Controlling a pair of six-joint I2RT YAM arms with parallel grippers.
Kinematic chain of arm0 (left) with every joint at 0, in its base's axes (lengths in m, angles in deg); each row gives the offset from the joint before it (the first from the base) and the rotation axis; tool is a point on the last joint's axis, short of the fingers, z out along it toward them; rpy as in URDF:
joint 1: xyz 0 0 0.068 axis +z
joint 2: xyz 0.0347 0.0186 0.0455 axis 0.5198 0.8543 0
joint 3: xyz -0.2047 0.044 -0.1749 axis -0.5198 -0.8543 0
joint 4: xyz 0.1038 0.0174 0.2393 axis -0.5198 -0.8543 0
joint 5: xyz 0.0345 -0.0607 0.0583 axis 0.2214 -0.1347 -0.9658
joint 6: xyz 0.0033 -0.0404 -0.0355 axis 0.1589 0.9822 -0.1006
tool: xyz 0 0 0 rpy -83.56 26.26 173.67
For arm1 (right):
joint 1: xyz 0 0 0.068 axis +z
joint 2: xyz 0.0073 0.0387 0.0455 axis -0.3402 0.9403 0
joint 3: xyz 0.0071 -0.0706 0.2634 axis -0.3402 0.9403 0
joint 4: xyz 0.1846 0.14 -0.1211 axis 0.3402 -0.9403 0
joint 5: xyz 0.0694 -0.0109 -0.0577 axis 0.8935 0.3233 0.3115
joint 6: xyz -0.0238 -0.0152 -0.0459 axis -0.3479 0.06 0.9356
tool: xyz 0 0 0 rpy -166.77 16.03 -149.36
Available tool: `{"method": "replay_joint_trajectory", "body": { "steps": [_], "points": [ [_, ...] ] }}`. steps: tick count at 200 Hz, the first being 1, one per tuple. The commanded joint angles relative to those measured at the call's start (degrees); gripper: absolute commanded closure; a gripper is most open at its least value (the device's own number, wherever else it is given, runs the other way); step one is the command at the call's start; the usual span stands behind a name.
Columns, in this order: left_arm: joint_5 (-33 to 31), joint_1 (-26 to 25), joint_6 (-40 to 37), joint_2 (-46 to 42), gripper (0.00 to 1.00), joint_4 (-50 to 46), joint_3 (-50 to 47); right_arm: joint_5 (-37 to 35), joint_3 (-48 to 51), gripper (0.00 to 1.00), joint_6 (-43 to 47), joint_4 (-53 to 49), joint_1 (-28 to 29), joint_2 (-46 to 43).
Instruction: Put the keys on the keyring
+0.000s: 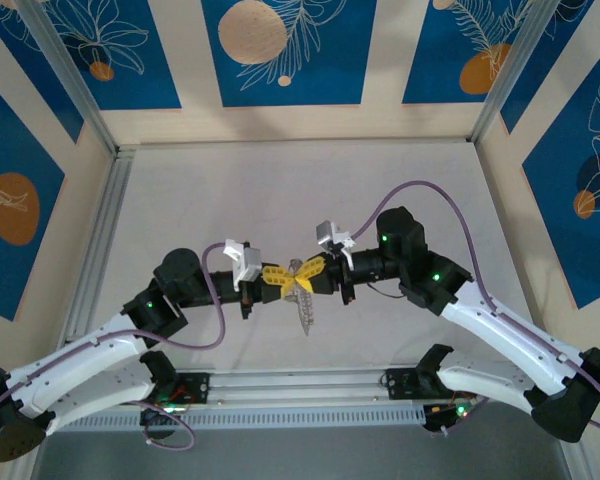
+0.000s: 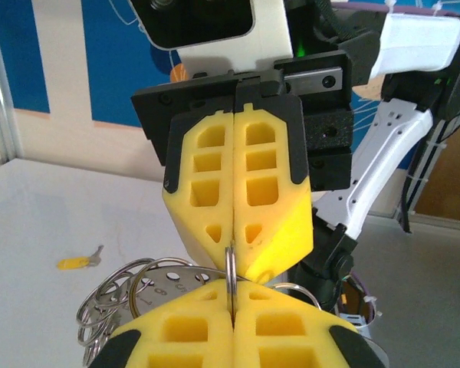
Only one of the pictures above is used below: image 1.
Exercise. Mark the clear plastic bag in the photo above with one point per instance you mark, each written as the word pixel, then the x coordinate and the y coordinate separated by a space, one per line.
pixel 305 312

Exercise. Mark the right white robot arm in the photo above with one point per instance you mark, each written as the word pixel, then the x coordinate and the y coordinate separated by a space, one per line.
pixel 505 340

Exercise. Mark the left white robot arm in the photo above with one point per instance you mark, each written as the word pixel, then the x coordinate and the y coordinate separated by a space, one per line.
pixel 80 360

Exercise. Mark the aluminium side rail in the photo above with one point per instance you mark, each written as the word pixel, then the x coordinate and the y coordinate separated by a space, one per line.
pixel 101 250

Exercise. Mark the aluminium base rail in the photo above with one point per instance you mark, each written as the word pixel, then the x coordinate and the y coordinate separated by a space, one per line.
pixel 300 387

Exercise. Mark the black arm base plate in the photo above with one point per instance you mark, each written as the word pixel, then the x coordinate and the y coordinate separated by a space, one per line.
pixel 195 387
pixel 400 382

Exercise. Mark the aluminium frame post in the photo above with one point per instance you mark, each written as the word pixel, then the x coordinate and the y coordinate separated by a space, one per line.
pixel 70 75
pixel 507 70

